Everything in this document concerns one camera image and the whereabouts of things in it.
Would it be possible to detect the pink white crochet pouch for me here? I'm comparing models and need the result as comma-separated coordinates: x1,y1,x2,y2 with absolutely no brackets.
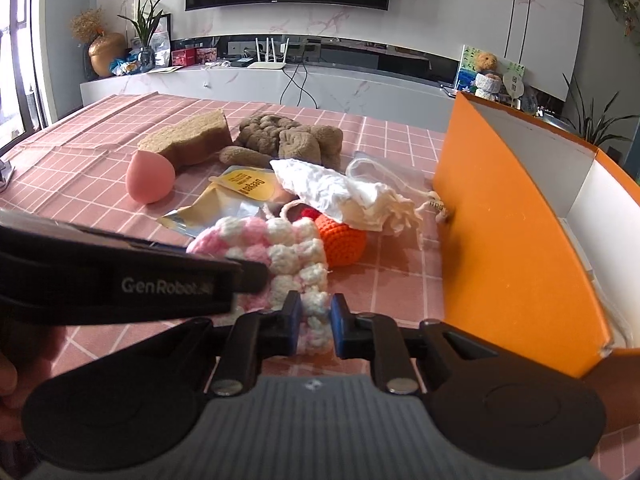
186,217,331,354

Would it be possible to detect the yellow foil packet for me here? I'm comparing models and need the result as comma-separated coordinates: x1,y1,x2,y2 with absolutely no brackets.
158,166,294,237

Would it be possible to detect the orange crochet ball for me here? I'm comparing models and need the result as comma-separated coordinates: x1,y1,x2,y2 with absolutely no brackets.
299,207,368,269

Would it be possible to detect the white drawstring cloth bag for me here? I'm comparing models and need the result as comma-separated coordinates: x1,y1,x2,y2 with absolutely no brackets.
270,158,423,235

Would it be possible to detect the pink makeup sponge egg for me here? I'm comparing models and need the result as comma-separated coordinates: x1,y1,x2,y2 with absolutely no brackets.
126,151,176,205

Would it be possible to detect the brown plush towel toy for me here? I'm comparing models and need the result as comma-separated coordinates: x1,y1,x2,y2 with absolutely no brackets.
219,114,344,170

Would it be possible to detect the brown loofah sponge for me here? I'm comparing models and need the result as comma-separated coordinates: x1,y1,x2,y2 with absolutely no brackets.
138,110,232,171

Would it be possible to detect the person's left hand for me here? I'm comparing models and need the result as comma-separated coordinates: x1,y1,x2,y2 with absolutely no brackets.
1,321,66,442

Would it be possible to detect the pink checkered tablecloth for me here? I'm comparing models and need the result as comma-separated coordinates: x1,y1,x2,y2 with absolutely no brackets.
0,91,640,480

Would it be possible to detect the clear plastic bag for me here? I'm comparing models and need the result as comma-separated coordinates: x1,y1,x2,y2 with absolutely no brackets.
345,151,433,197

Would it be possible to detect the orange white storage box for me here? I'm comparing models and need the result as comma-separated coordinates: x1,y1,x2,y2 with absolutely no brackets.
432,90,640,434

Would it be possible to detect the white wifi router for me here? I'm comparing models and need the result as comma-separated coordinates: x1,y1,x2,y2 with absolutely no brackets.
248,37,290,70

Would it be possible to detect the red gift box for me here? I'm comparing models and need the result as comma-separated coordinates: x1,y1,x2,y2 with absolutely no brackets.
171,48,196,67

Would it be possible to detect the golden round vase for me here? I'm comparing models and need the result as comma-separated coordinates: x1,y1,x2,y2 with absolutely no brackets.
88,32,127,78

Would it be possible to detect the white marble tv cabinet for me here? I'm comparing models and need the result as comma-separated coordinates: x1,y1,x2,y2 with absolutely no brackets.
80,64,454,132

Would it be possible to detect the green plant in glass vase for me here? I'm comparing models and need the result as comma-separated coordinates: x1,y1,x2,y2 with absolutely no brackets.
119,0,165,73

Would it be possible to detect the brown teddy bear on cabinet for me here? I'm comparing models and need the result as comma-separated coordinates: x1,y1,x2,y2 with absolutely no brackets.
473,51,502,101

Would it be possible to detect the floor potted green plant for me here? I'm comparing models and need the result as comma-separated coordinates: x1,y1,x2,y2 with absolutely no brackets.
561,74,639,148

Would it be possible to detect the black router cable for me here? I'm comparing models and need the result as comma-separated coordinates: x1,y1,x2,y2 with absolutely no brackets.
278,62,320,110

